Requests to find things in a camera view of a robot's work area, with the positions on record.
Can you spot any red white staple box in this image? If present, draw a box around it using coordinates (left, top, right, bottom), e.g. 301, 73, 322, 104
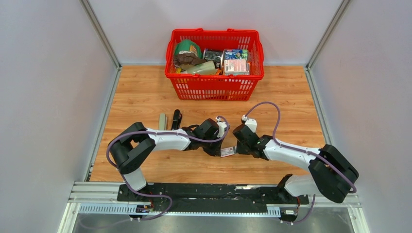
220, 147, 237, 158

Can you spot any black stapler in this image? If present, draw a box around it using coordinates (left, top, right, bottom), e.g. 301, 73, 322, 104
171, 109, 182, 130

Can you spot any grey-green white stapler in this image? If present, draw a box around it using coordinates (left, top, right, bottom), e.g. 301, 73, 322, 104
159, 113, 168, 131

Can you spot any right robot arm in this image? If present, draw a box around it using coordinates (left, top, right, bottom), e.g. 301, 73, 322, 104
233, 124, 359, 203

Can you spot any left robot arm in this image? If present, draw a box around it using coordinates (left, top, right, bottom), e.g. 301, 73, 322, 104
106, 116, 230, 201

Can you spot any red plastic shopping basket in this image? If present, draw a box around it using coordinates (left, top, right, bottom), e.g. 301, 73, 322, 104
165, 28, 264, 101

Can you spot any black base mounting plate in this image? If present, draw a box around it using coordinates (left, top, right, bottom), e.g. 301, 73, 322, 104
117, 183, 309, 221

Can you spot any pink white packet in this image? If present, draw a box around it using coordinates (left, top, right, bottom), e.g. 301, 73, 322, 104
223, 59, 250, 75

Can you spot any pale green bottle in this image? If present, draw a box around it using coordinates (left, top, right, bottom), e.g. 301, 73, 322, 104
186, 61, 217, 75

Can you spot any dark patterned packet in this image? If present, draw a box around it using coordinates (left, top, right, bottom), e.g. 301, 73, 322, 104
203, 48, 223, 69

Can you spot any brown crumpled bag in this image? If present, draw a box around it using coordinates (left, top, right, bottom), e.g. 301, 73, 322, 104
173, 52, 206, 67

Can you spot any green snack bag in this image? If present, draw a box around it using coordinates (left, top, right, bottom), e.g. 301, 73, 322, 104
174, 39, 203, 59

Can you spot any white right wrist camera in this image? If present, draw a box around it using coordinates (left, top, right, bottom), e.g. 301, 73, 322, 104
241, 115, 258, 133

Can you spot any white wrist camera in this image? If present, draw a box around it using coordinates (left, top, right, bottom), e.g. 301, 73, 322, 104
241, 115, 258, 133
216, 116, 230, 138

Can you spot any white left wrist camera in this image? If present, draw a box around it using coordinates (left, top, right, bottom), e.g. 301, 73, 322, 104
216, 116, 230, 138

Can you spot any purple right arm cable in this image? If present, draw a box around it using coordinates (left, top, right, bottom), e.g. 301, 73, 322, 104
243, 101, 358, 194

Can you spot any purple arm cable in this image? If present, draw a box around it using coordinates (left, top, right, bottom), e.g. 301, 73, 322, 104
105, 116, 231, 221
243, 101, 358, 194

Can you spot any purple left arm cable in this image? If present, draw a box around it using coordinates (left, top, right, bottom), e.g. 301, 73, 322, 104
105, 116, 231, 221

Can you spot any aluminium frame rail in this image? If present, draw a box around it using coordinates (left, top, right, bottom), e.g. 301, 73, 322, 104
65, 182, 361, 218

